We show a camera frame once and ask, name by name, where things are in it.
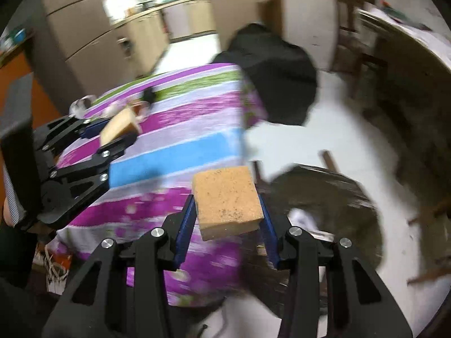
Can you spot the dark wooden side table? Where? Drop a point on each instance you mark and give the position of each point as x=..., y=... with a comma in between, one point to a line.
x=394, y=77

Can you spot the white plastic carrier bag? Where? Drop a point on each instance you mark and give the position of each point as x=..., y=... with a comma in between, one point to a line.
x=82, y=105

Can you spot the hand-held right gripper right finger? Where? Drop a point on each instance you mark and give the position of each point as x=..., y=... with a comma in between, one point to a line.
x=270, y=241

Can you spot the person's left forearm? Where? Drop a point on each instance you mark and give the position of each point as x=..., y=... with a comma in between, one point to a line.
x=10, y=200

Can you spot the orange wooden cabinet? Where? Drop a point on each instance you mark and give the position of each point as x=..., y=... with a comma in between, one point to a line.
x=42, y=98

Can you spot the dark wooden chair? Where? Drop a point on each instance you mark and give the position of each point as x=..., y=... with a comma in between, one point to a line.
x=347, y=24

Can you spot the beige kitchen cabinets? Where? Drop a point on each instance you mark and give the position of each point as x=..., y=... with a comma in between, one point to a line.
x=197, y=17

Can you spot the yellow sponge block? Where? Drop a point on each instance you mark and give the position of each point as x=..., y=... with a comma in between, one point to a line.
x=118, y=125
x=225, y=200

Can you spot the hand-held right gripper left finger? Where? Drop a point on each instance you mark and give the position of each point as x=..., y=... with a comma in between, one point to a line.
x=184, y=234

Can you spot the colourful striped floral tablecloth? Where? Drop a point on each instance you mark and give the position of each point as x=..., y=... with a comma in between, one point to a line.
x=197, y=112

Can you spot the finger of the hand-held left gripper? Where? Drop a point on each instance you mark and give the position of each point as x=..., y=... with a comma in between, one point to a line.
x=92, y=128
x=116, y=146

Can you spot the round dark stool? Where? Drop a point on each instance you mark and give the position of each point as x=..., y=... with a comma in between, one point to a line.
x=334, y=200

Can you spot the orange paper bag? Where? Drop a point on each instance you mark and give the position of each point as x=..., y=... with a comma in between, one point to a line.
x=56, y=264

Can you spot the beige refrigerator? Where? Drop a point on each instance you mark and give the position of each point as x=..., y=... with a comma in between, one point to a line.
x=91, y=21

